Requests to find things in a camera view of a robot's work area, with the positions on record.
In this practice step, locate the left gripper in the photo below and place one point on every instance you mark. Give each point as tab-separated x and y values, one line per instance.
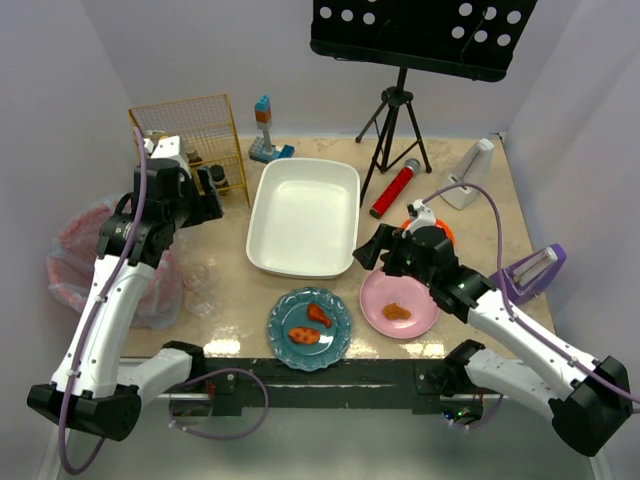
201	201

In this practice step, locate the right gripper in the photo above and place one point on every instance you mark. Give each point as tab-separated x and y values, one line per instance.
388	252

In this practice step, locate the pink plate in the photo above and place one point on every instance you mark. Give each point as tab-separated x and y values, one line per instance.
379	289

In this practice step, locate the small yellow label bottle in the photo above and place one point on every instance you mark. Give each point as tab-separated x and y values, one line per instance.
194	158

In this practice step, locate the small black cap spice jar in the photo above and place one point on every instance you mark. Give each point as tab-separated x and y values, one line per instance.
220	179

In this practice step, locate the orange plate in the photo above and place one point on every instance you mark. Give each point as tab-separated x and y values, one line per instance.
438	223

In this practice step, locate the clear glass cup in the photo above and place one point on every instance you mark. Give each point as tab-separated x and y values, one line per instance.
196	277
199	304

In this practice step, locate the pink trash basket with bag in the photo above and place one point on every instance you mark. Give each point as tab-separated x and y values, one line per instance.
70	268

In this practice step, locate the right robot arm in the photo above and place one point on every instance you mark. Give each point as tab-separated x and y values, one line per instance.
586	400

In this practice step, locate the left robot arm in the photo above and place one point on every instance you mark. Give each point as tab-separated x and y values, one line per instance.
87	393

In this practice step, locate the orange fried nugget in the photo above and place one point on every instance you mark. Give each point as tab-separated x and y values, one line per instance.
394	312

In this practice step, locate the white rectangular baking dish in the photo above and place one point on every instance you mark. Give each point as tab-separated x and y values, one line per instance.
305	218

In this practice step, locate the toy chicken drumstick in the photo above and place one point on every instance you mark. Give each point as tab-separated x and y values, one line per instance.
316	314

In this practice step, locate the red glitter microphone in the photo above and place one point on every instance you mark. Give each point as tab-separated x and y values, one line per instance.
410	168

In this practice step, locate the teal scalloped plate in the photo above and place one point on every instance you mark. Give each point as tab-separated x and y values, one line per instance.
291	311

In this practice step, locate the toy brick tower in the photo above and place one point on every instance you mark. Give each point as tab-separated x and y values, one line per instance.
262	149

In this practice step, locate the toy grilled meat piece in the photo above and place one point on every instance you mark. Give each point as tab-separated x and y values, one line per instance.
304	335

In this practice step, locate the white metronome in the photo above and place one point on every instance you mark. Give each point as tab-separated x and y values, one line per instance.
474	168

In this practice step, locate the black music stand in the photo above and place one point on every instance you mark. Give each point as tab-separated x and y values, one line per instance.
474	40

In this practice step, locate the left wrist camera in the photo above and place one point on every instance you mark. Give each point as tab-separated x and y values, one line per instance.
165	147

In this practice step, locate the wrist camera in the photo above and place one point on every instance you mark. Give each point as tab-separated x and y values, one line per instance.
165	147
419	216

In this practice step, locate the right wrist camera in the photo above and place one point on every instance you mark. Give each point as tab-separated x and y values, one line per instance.
419	216

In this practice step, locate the gold wire basket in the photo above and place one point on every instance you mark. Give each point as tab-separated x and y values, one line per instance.
205	124

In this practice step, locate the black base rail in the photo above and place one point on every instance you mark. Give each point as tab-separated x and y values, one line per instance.
355	384

